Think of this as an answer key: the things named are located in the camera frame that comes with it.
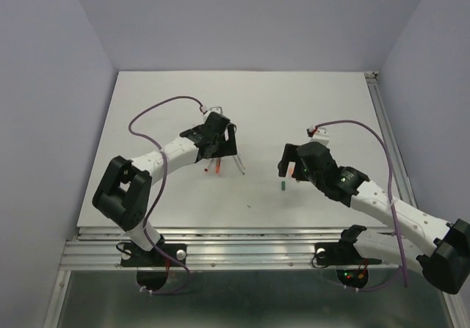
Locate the right side aluminium rail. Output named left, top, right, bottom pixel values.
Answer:
left=364, top=71, right=417, bottom=207

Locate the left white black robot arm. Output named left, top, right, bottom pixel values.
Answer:
left=92, top=111, right=238, bottom=265

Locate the orange highlighter cap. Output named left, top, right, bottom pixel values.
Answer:
left=289, top=163, right=295, bottom=178

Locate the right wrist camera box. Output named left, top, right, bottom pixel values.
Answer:
left=306, top=125, right=330, bottom=146

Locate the orange highlighter pen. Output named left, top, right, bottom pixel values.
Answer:
left=215, top=158, right=222, bottom=176

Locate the red capped marker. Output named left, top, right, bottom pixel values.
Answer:
left=204, top=159, right=214, bottom=172

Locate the yellow capped marker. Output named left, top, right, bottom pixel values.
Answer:
left=232, top=156, right=240, bottom=171

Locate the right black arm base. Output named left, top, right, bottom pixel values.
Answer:
left=311, top=225, right=382, bottom=269

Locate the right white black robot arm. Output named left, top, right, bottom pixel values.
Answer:
left=278, top=142, right=469, bottom=294

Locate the green capped marker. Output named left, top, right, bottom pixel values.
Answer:
left=234, top=155, right=245, bottom=175

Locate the aluminium rail frame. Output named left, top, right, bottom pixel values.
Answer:
left=44, top=227, right=469, bottom=327

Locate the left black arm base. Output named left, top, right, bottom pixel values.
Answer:
left=116, top=241, right=187, bottom=268

